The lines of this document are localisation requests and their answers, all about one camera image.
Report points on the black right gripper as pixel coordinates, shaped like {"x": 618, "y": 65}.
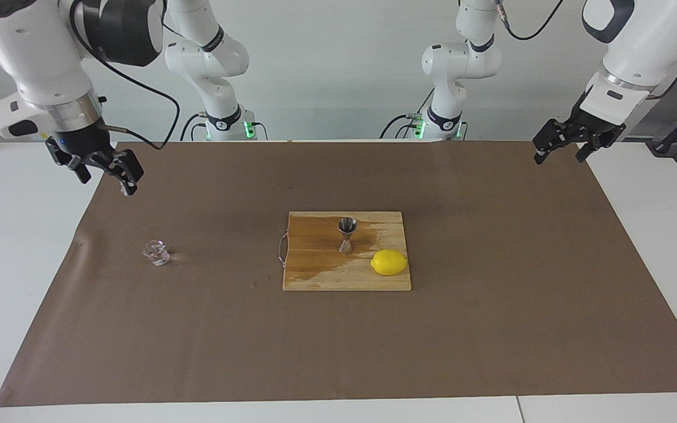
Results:
{"x": 83, "y": 141}

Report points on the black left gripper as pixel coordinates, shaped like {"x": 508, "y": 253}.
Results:
{"x": 588, "y": 126}

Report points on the small clear glass cup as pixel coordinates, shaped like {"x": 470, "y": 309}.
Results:
{"x": 156, "y": 252}

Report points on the steel double jigger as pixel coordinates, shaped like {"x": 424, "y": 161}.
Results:
{"x": 347, "y": 226}

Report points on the yellow lemon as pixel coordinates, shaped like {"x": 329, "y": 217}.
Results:
{"x": 389, "y": 262}

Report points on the wooden cutting board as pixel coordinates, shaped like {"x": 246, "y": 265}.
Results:
{"x": 315, "y": 270}

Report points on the brown paper table mat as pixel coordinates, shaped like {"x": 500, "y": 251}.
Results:
{"x": 338, "y": 341}

